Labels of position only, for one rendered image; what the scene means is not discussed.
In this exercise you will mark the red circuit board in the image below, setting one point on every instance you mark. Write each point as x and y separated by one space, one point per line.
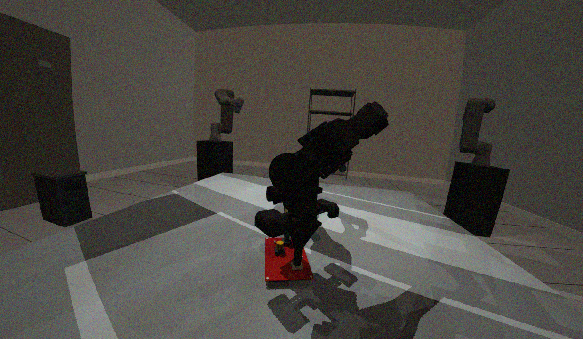
283 263

